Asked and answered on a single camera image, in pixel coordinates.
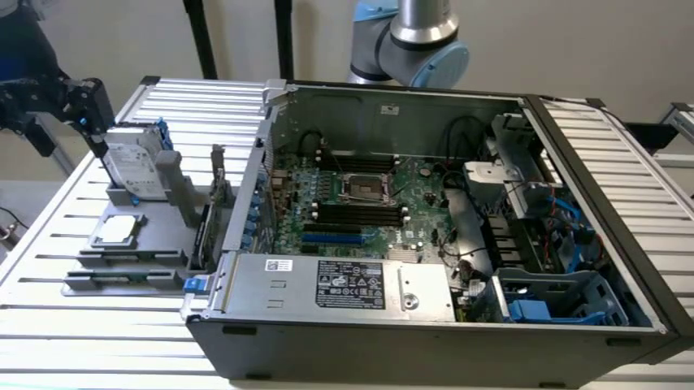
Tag short black expansion slot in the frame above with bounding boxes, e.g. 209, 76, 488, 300
299, 244, 348, 255

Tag grey fan shroud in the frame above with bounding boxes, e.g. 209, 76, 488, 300
462, 160, 518, 201

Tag grey parts rack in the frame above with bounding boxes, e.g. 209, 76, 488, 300
60, 150, 235, 296

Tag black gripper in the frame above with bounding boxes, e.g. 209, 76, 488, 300
0, 76, 116, 160

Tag blue expansion slot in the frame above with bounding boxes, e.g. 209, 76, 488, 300
300, 232, 364, 246

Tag thin black cable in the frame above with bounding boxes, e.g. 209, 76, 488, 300
540, 96, 634, 133

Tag silver chipset heatsink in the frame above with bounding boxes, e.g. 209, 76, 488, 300
385, 248, 425, 264

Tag black vertical pole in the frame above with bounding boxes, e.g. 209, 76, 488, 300
272, 0, 297, 81
180, 0, 219, 80

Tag aluminium frame profile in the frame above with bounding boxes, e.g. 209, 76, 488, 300
651, 102, 694, 168

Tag green motherboard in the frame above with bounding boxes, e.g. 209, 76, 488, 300
264, 156, 471, 267

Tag silver power supply unit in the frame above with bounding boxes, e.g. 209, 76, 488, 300
200, 252, 458, 324

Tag metal CPU socket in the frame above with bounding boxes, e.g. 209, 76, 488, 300
337, 171, 395, 204

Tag blue data wire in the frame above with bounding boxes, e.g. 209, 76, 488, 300
544, 193, 600, 274

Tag black cable with connector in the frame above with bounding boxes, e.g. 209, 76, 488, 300
0, 206, 29, 249

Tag long black looped wire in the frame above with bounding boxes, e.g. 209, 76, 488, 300
441, 115, 492, 164

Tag blue plastic latch handle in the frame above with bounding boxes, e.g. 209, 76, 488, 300
183, 275, 211, 297

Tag silver hard disk blue rails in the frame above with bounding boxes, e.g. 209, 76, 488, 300
101, 116, 172, 203

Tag black graphics card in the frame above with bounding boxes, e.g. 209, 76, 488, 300
185, 143, 229, 272

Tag metal drive cage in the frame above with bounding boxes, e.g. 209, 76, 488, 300
483, 113, 566, 219

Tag green RAM stick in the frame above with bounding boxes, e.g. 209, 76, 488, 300
78, 250, 181, 262
65, 272, 181, 286

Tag silver CPU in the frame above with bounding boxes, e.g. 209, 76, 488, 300
99, 216, 139, 245

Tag short black looped wire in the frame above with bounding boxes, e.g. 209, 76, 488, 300
299, 128, 325, 154

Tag blue grey disk bay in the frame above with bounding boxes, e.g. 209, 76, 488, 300
488, 266, 634, 327

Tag black open PC case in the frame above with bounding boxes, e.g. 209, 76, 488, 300
183, 79, 682, 383

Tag slanted aluminium frame leg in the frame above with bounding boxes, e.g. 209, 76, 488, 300
32, 112, 76, 176

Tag black metal bracket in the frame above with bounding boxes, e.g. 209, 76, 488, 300
623, 120, 678, 156

